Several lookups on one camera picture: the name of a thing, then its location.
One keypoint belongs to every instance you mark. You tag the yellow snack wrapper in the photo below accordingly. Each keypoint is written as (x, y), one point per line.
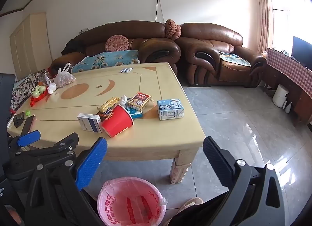
(108, 105)

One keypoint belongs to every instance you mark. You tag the pink round flat cushion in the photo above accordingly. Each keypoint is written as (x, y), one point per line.
(117, 43)

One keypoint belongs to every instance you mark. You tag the smartphone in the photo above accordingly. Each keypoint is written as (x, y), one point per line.
(28, 123)

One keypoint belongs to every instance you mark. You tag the brown leather armchair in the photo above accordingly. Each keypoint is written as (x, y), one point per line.
(207, 43)

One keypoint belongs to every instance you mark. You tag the orange fruit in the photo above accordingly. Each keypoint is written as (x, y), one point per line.
(40, 83)

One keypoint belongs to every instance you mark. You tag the brown leather sofa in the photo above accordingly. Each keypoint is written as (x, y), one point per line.
(156, 50)

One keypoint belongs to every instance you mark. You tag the blue armchair seat cover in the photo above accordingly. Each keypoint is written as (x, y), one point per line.
(234, 57)

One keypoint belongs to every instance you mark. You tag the red checked tablecloth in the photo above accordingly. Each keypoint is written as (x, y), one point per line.
(287, 67)

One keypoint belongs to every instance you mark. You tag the window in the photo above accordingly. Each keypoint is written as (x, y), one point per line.
(282, 21)

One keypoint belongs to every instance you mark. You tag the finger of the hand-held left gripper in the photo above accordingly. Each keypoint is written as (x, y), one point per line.
(29, 138)
(64, 143)

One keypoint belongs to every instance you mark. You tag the red playing card box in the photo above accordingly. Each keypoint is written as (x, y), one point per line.
(139, 101)

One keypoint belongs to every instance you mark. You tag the blue and white milk carton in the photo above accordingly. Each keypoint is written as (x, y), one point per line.
(170, 110)

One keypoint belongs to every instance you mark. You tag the white crumpled tissue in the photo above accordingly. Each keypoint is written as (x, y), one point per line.
(123, 99)

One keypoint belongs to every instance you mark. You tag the brown wooden cabinet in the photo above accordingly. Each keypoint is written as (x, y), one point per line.
(302, 104)

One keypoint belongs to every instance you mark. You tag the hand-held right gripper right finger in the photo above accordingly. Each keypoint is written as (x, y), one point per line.
(217, 160)

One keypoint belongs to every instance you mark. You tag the white bottle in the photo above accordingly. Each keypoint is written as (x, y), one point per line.
(288, 107)

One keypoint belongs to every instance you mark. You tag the pink round knitted cushion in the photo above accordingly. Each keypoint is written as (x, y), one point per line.
(178, 32)
(170, 28)

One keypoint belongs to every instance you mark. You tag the small green cap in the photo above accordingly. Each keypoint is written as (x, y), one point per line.
(27, 112)

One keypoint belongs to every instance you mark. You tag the glass jar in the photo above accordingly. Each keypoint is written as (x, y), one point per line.
(45, 77)

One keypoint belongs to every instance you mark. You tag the black and orange box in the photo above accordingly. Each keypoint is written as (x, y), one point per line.
(103, 116)

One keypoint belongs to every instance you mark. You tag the blue floral sofa cover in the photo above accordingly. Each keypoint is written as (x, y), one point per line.
(107, 60)

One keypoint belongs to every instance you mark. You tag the red paper cup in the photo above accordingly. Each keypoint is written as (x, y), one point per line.
(117, 122)

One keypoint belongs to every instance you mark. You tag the small black object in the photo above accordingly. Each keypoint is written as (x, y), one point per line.
(18, 120)

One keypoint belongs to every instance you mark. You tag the blue and white flat box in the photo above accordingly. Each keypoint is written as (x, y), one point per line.
(135, 114)

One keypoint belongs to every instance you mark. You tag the pink-lined trash bin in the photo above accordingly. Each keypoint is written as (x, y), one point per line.
(131, 206)

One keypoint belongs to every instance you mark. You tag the person's right shoe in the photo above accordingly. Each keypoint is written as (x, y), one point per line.
(192, 202)

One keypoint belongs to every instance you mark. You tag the pink curtain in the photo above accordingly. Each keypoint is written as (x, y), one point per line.
(264, 16)

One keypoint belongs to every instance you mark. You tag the white round appliance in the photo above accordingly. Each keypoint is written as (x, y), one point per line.
(279, 95)

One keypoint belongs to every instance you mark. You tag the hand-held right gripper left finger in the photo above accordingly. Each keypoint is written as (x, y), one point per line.
(91, 165)

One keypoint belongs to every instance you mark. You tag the cream wooden coffee table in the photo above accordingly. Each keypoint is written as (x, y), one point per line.
(146, 151)

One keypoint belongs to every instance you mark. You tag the white and blue medicine box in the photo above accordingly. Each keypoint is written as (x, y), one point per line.
(89, 122)

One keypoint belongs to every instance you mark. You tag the small white object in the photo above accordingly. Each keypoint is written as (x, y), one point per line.
(51, 89)

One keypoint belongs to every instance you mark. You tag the cream door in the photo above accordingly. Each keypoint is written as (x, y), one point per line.
(29, 43)

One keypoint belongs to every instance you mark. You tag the plastic bag of nuts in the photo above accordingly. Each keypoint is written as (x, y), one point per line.
(64, 78)

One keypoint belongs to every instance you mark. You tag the white remote control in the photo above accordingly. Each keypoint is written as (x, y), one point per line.
(10, 122)

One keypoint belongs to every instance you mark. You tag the green apple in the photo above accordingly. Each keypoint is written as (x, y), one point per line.
(36, 92)
(42, 89)

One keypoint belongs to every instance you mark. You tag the red fruit tray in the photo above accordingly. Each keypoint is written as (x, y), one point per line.
(36, 99)

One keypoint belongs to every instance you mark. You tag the black television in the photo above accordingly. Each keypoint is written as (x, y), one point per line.
(302, 50)

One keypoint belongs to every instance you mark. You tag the patterned cloth seat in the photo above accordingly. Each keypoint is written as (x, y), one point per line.
(22, 87)

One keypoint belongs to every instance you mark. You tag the person's right leg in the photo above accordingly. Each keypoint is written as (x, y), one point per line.
(202, 213)

